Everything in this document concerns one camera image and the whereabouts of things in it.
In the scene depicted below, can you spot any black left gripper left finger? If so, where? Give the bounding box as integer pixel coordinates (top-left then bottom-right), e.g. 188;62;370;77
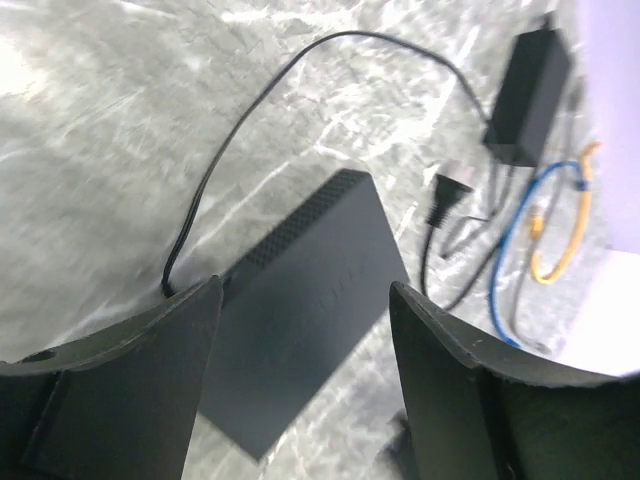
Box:
1;277;223;479

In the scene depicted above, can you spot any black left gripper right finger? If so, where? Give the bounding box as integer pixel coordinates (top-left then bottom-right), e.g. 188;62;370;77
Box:
389;282;639;479

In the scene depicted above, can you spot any black network switch box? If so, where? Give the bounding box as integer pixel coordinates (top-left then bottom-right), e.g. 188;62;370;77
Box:
199;169;408;459

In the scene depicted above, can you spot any blue ethernet cable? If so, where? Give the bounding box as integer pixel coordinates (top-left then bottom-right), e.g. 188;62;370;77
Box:
487;160;586;349

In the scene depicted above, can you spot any yellow ethernet cable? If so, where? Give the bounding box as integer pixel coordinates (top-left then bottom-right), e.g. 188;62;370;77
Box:
527;142;601;285

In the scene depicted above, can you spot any grey ethernet cable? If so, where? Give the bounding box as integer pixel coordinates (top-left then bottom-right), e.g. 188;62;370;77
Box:
509;79;586;354

